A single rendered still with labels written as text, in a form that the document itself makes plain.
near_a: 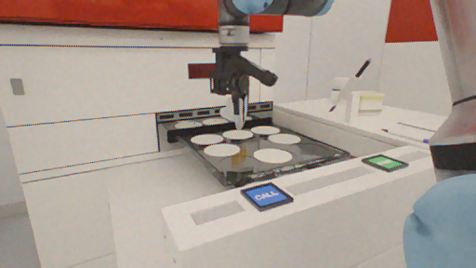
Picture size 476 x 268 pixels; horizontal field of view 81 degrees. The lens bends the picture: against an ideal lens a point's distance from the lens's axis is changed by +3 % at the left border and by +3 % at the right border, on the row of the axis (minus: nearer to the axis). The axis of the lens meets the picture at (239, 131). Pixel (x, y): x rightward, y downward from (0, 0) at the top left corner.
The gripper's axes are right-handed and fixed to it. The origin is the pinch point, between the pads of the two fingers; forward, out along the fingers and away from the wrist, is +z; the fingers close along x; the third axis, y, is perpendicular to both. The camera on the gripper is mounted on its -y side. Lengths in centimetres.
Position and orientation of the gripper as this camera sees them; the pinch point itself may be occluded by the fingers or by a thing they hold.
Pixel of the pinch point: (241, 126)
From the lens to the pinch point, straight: 71.7
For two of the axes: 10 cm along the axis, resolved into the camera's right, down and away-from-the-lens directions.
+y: -9.3, -1.0, 3.4
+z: 0.0, 9.6, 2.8
